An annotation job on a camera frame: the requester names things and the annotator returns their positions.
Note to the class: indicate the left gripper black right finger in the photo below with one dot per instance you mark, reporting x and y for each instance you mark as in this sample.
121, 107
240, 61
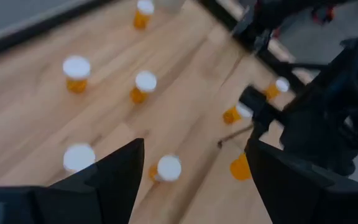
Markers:
297, 199

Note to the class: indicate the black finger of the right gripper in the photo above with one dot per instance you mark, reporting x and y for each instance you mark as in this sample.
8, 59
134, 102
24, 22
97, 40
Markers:
261, 129
259, 104

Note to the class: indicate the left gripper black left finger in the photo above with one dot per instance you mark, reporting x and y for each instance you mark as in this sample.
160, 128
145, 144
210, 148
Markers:
110, 186

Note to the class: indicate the orange pill bottle white cap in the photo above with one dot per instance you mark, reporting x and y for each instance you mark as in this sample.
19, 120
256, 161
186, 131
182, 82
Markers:
79, 157
145, 82
168, 168
143, 14
76, 68
280, 85
233, 114

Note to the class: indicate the orange pill bottle grey label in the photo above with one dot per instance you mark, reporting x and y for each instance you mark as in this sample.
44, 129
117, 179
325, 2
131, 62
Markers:
239, 169

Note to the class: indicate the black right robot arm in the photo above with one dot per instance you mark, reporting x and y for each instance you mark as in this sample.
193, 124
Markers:
356, 87

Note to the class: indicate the red and black object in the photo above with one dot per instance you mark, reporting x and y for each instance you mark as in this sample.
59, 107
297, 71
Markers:
322, 14

